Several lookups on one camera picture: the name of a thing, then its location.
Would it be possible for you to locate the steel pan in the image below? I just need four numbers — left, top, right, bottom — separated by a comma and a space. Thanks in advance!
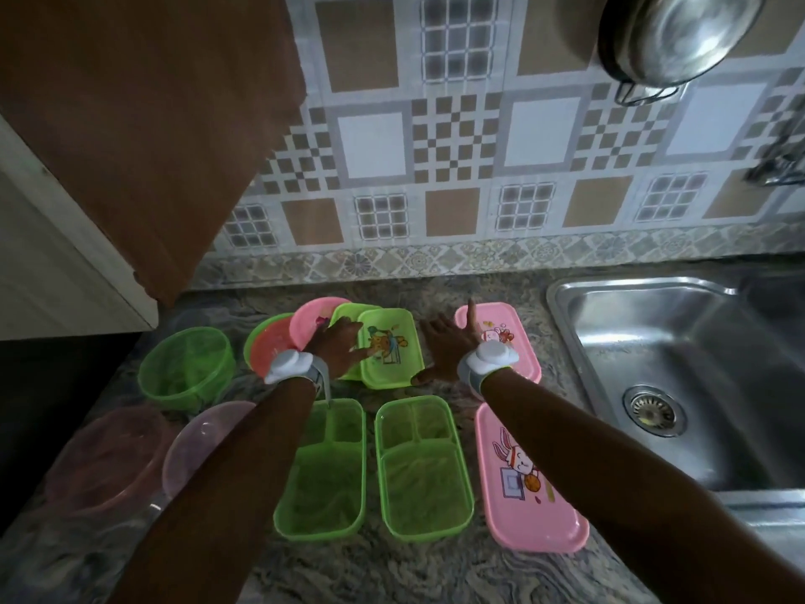
597, 0, 770, 107

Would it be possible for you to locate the steel sink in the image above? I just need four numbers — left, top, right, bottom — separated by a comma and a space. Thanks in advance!
545, 269, 805, 555

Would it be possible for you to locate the person's right hand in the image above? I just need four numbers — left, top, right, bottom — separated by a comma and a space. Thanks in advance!
410, 299, 480, 388

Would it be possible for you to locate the person's left forearm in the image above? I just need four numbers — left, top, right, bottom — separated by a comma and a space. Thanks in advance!
106, 377, 319, 604

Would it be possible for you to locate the pink round container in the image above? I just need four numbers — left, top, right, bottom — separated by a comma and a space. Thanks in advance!
44, 405, 174, 517
161, 400, 257, 501

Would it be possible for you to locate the green round lid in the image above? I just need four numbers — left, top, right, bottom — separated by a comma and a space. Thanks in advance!
243, 312, 295, 372

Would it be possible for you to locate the large pink rectangular container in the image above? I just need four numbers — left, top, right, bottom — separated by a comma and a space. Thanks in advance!
475, 402, 591, 555

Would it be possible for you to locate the large green container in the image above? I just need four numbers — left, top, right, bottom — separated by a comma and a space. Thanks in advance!
273, 398, 368, 543
374, 394, 475, 543

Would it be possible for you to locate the pink round lid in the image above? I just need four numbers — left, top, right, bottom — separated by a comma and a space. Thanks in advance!
288, 296, 352, 353

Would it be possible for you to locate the orange round lid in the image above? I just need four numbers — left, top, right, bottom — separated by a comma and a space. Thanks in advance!
249, 317, 303, 379

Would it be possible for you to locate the small pink rectangular container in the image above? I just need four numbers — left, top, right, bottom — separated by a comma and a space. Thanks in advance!
454, 301, 543, 384

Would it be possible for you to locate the steel faucet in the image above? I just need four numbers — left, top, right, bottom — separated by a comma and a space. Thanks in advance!
744, 112, 805, 188

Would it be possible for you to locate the green round container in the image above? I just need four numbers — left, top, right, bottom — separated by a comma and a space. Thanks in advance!
137, 326, 237, 413

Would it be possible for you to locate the person's left hand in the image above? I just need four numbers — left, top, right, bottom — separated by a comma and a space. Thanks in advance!
306, 317, 373, 379

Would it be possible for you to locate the white grey wrist tracker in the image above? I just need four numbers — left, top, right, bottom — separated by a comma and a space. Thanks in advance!
263, 348, 333, 404
457, 341, 522, 397

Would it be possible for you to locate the wooden cabinet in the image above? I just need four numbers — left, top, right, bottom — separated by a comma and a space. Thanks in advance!
0, 0, 308, 341

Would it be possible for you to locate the person's right forearm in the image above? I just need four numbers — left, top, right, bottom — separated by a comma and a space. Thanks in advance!
480, 368, 805, 604

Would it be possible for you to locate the steel sink drain strainer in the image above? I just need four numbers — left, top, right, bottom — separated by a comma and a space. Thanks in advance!
622, 385, 687, 440

